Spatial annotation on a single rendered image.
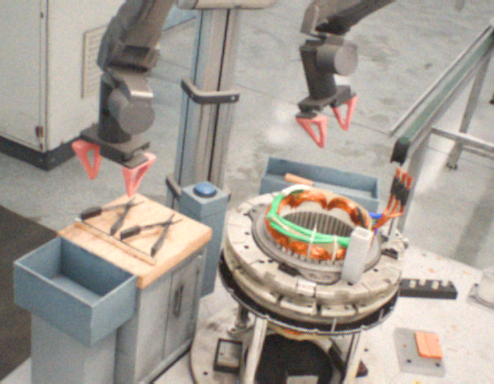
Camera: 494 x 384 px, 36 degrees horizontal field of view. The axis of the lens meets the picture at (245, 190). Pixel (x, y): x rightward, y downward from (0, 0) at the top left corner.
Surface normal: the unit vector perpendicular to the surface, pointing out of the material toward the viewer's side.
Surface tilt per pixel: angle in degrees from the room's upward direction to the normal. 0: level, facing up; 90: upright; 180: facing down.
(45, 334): 90
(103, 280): 90
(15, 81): 91
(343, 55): 74
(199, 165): 90
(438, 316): 0
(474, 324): 0
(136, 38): 117
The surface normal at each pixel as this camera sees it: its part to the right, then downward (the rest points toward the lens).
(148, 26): 0.25, 0.84
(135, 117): 0.43, 0.51
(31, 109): -0.59, 0.34
